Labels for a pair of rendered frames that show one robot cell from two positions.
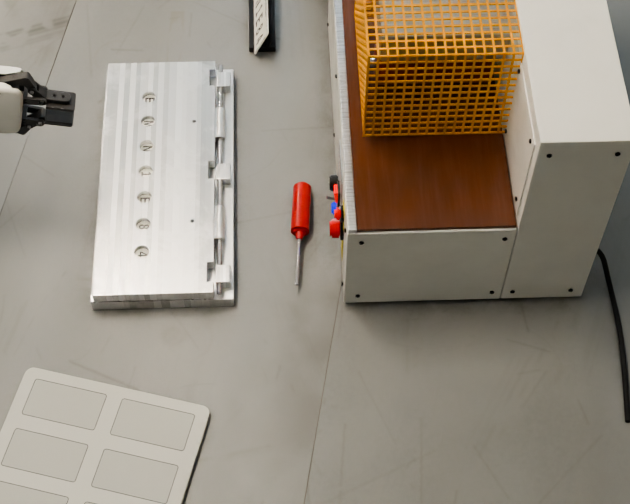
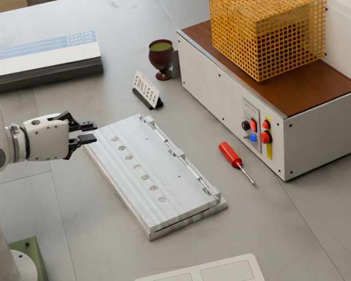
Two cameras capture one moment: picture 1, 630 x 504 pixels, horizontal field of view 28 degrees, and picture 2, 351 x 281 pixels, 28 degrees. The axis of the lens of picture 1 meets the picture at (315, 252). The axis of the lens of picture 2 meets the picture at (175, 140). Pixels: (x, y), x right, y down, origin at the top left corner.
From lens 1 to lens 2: 0.81 m
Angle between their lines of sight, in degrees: 25
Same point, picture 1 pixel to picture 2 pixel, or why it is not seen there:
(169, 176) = (151, 164)
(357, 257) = (289, 139)
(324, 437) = (324, 240)
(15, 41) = not seen: hidden behind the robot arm
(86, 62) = not seen: hidden behind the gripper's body
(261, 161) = (191, 146)
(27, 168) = (64, 198)
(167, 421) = (234, 269)
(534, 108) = not seen: outside the picture
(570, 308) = not seen: outside the picture
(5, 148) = (45, 195)
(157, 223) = (161, 184)
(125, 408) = (205, 274)
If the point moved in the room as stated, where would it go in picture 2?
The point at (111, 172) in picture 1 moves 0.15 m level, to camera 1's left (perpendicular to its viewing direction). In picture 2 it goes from (118, 174) to (62, 195)
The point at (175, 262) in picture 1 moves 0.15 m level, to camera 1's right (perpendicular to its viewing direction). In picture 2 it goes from (184, 195) to (240, 174)
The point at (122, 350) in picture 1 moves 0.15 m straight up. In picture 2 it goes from (181, 251) to (174, 201)
